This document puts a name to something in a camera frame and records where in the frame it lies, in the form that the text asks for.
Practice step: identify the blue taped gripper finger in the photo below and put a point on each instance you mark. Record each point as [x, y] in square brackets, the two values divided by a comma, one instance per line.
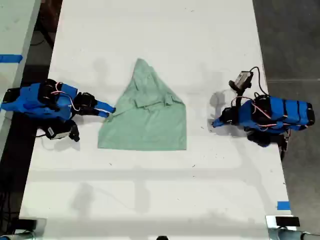
[106, 107]
[218, 120]
[220, 125]
[103, 114]

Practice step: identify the pale green T-shirt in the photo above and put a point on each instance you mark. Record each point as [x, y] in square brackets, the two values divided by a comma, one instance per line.
[150, 120]

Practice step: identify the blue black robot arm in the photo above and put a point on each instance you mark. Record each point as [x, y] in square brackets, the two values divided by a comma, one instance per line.
[280, 113]
[32, 100]

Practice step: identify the long blue tape strip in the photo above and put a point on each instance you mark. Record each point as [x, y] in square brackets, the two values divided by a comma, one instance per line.
[10, 58]

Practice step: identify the white side table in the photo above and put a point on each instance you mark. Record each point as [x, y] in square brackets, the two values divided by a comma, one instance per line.
[15, 37]

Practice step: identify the short blue tape piece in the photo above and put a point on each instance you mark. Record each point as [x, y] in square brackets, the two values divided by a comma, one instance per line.
[283, 205]

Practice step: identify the small black box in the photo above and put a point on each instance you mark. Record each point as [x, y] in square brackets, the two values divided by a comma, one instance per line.
[287, 221]
[27, 223]

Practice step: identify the small black round object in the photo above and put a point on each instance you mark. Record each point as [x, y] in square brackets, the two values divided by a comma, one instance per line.
[162, 237]

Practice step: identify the grey metal tube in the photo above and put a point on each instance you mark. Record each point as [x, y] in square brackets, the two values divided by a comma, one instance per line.
[297, 235]

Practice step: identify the black camera stalk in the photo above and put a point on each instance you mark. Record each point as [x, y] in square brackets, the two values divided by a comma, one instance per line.
[240, 97]

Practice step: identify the black grey camera box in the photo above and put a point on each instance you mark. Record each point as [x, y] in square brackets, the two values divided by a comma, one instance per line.
[242, 78]

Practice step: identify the black camera box with label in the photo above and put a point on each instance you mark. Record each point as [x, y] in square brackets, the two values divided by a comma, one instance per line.
[58, 132]

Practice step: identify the grey metal bracket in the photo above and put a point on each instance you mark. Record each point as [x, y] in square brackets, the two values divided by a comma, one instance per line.
[270, 225]

